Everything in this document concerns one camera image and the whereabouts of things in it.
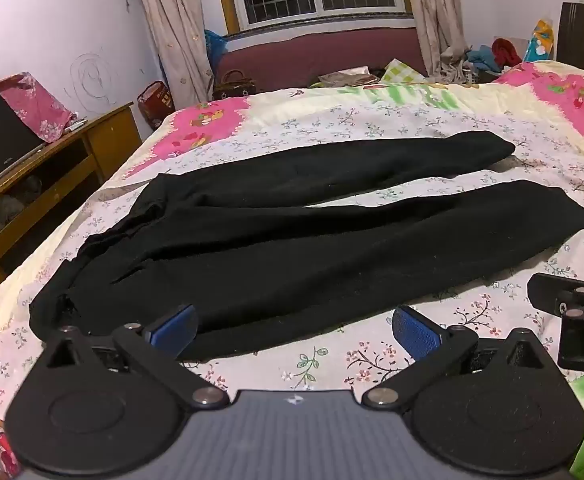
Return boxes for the colourful printed bag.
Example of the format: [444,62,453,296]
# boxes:
[523,19,555,63]

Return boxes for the red gift bag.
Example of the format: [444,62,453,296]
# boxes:
[137,81,175,131]

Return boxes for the wooden television cabinet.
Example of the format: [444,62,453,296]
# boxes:
[0,102,143,308]

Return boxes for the red cloth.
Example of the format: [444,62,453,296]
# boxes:
[492,37,525,68]

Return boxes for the pink floral cover cloth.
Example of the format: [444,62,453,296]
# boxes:
[0,72,78,143]

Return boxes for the floral patchwork bed sheet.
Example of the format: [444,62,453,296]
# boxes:
[0,60,584,480]

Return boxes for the black pants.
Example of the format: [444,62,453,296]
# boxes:
[28,130,584,361]

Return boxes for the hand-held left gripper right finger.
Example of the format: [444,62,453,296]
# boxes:
[362,305,555,408]

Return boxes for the dark wooden headboard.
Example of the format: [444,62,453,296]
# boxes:
[556,2,584,83]

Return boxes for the brown handbag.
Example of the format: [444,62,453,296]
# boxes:
[213,70,257,101]

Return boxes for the beige paper package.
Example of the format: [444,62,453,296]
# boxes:
[318,71,380,88]

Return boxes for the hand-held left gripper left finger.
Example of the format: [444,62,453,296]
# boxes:
[36,304,230,408]

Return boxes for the blue plastic bag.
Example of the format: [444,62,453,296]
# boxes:
[204,29,228,76]

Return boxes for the green checked cloth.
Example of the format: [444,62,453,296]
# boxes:
[382,58,425,83]

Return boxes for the grey cloth bundle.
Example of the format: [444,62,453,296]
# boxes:
[0,175,43,241]

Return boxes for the black television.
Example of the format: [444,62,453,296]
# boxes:
[0,91,48,183]

